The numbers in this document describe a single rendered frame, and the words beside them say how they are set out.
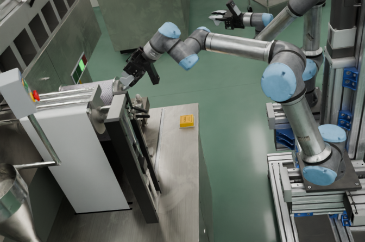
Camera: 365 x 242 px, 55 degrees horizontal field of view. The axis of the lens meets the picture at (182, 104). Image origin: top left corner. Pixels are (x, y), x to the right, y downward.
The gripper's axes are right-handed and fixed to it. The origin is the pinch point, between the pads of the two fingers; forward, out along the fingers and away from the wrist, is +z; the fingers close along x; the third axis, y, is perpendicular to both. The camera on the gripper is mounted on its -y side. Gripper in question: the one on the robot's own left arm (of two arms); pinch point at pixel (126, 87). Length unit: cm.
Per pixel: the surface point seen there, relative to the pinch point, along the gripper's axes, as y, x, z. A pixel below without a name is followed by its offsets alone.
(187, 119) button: -39.6, -15.0, 7.1
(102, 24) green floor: -7, -383, 191
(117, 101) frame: 8.2, 32.8, -16.2
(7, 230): 20, 77, -1
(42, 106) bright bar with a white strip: 26.1, 32.1, 2.9
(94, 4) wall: 18, -449, 204
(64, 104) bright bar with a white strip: 20.7, 32.4, -3.0
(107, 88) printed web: 7.0, 3.4, 3.5
